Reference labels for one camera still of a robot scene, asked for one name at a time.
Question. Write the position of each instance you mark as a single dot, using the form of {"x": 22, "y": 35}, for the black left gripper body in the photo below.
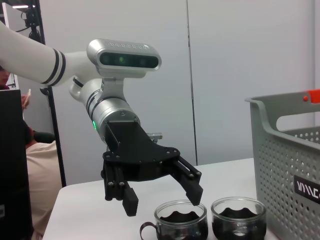
{"x": 135, "y": 155}

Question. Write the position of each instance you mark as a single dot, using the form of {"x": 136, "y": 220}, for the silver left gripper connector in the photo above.
{"x": 156, "y": 136}

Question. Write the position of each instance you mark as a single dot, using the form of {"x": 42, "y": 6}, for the glass teacup black holder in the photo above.
{"x": 182, "y": 225}
{"x": 237, "y": 220}

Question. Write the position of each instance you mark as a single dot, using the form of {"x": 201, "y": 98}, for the person in beige shirt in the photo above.
{"x": 42, "y": 175}

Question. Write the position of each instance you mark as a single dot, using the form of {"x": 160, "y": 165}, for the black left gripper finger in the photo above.
{"x": 115, "y": 182}
{"x": 192, "y": 185}

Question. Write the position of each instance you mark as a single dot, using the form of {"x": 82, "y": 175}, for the grey perforated storage bin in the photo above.
{"x": 275, "y": 175}

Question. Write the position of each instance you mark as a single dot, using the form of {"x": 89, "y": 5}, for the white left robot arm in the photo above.
{"x": 30, "y": 57}

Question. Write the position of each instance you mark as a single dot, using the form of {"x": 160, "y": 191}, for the light coloured phone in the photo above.
{"x": 28, "y": 96}

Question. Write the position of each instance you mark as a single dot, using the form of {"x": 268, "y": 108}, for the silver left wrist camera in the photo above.
{"x": 125, "y": 60}

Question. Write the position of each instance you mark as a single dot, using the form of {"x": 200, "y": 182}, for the black stand pole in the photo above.
{"x": 56, "y": 140}

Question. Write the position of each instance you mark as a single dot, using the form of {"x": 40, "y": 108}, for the person holding phone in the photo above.
{"x": 3, "y": 75}

